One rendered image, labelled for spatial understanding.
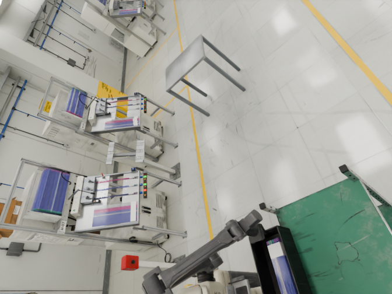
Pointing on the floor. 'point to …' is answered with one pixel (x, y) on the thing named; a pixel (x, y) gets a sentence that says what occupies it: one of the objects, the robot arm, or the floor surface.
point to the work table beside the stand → (184, 65)
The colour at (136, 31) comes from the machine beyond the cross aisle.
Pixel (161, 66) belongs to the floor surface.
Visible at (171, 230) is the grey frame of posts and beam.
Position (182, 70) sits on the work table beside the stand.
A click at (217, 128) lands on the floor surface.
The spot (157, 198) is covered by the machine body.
